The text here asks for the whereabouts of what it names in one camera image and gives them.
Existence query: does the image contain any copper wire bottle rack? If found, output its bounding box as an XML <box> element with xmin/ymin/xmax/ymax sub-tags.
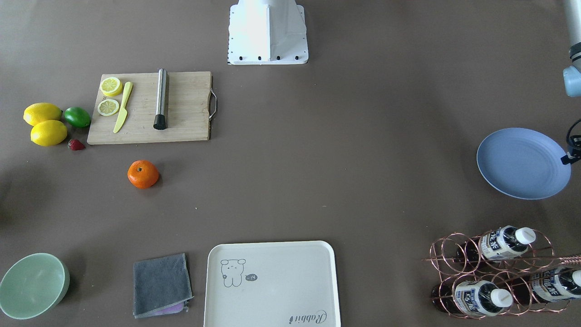
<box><xmin>428</xmin><ymin>230</ymin><xmax>580</xmax><ymax>319</ymax></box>

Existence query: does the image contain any drink bottle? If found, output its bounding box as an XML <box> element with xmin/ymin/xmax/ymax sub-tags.
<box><xmin>430</xmin><ymin>281</ymin><xmax>514</xmax><ymax>318</ymax></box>
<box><xmin>454</xmin><ymin>225</ymin><xmax>536</xmax><ymax>266</ymax></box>
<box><xmin>509</xmin><ymin>267</ymin><xmax>581</xmax><ymax>305</ymax></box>

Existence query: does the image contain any green lime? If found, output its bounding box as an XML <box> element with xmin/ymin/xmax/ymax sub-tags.
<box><xmin>64</xmin><ymin>106</ymin><xmax>91</xmax><ymax>128</ymax></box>

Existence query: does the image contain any lower lemon slice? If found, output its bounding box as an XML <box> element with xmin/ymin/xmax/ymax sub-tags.
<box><xmin>96</xmin><ymin>99</ymin><xmax>120</xmax><ymax>116</ymax></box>

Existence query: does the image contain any blue plate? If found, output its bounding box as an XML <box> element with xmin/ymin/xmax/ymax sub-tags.
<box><xmin>477</xmin><ymin>128</ymin><xmax>572</xmax><ymax>200</ymax></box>

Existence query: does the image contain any wooden cutting board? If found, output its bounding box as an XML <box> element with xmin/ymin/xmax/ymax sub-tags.
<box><xmin>87</xmin><ymin>72</ymin><xmax>212</xmax><ymax>145</ymax></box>

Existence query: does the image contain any cream rabbit tray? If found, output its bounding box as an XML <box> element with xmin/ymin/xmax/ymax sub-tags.
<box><xmin>203</xmin><ymin>240</ymin><xmax>342</xmax><ymax>327</ymax></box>

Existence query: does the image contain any lemon slice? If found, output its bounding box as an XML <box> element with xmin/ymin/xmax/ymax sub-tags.
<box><xmin>96</xmin><ymin>99</ymin><xmax>120</xmax><ymax>116</ymax></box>
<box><xmin>99</xmin><ymin>76</ymin><xmax>124</xmax><ymax>97</ymax></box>

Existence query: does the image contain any upper drink bottle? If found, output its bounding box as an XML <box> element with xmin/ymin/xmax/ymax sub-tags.
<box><xmin>454</xmin><ymin>225</ymin><xmax>536</xmax><ymax>266</ymax></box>

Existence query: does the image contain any whole lemon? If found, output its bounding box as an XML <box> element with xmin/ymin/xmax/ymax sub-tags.
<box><xmin>23</xmin><ymin>102</ymin><xmax>63</xmax><ymax>126</ymax></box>
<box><xmin>30</xmin><ymin>120</ymin><xmax>67</xmax><ymax>147</ymax></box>

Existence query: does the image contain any grey folded cloth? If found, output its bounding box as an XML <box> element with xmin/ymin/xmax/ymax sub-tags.
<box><xmin>133</xmin><ymin>253</ymin><xmax>193</xmax><ymax>319</ymax></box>

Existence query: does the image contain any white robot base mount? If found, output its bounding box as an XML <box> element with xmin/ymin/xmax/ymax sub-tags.
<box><xmin>227</xmin><ymin>0</ymin><xmax>309</xmax><ymax>65</ymax></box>

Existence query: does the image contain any lower whole lemon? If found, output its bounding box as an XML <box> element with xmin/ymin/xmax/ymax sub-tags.
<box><xmin>30</xmin><ymin>120</ymin><xmax>67</xmax><ymax>147</ymax></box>

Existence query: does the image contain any yellow plastic knife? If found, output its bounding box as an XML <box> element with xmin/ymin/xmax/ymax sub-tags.
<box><xmin>113</xmin><ymin>81</ymin><xmax>133</xmax><ymax>133</ymax></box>

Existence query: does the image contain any green bowl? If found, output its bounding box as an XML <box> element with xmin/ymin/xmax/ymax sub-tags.
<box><xmin>0</xmin><ymin>253</ymin><xmax>70</xmax><ymax>320</ymax></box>

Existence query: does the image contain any red strawberry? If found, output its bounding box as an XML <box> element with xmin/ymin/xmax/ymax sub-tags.
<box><xmin>67</xmin><ymin>139</ymin><xmax>86</xmax><ymax>151</ymax></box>

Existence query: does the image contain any orange fruit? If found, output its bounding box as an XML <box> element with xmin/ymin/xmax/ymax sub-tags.
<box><xmin>127</xmin><ymin>160</ymin><xmax>160</xmax><ymax>189</ymax></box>

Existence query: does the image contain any upper whole lemon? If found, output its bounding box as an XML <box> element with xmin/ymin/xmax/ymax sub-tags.
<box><xmin>23</xmin><ymin>102</ymin><xmax>63</xmax><ymax>126</ymax></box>

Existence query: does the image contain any upper lemon slice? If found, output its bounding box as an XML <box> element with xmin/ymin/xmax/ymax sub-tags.
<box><xmin>99</xmin><ymin>76</ymin><xmax>124</xmax><ymax>97</ymax></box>

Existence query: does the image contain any steel cylinder tool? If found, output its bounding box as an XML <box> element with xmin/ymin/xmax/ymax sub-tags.
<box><xmin>153</xmin><ymin>69</ymin><xmax>169</xmax><ymax>130</ymax></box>

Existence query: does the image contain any lower drink bottle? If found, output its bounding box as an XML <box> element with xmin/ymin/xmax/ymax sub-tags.
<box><xmin>430</xmin><ymin>281</ymin><xmax>514</xmax><ymax>318</ymax></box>
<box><xmin>509</xmin><ymin>267</ymin><xmax>581</xmax><ymax>305</ymax></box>

